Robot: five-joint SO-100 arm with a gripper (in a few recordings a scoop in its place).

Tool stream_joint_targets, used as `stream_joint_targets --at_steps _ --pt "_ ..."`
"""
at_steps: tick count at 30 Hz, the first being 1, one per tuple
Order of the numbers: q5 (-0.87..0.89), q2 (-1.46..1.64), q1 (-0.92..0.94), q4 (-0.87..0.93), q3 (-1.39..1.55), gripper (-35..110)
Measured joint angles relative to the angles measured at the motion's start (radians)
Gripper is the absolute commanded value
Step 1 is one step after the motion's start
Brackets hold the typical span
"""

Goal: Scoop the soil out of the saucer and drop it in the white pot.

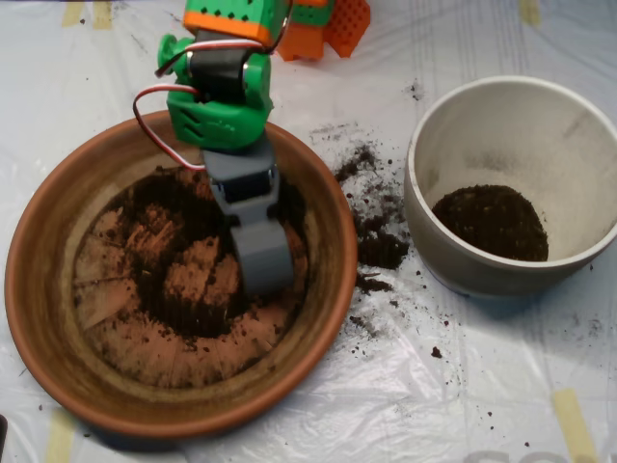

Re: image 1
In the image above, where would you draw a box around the dark soil heap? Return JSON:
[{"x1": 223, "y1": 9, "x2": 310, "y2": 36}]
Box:
[{"x1": 95, "y1": 166, "x2": 309, "y2": 341}]

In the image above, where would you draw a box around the dark soil layer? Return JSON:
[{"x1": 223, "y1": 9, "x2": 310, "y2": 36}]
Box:
[{"x1": 431, "y1": 184, "x2": 550, "y2": 263}]

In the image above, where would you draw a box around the spilled soil patch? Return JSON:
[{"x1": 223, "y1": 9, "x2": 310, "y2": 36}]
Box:
[{"x1": 334, "y1": 142, "x2": 412, "y2": 298}]

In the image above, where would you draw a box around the white ceramic pot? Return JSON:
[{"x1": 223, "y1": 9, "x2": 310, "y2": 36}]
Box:
[{"x1": 403, "y1": 75, "x2": 617, "y2": 298}]

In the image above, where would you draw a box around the terracotta plant saucer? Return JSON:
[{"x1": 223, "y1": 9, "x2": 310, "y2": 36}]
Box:
[{"x1": 4, "y1": 107, "x2": 359, "y2": 440}]

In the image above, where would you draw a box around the beige masking tape strip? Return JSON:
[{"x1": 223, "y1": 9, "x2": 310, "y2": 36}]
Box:
[
  {"x1": 61, "y1": 0, "x2": 84, "y2": 28},
  {"x1": 519, "y1": 0, "x2": 542, "y2": 28},
  {"x1": 92, "y1": 0, "x2": 115, "y2": 31},
  {"x1": 45, "y1": 409, "x2": 76, "y2": 463},
  {"x1": 551, "y1": 389, "x2": 599, "y2": 463}
]

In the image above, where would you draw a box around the clear plastic cover sheet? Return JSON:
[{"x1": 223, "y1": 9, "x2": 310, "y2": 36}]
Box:
[{"x1": 0, "y1": 0, "x2": 617, "y2": 463}]

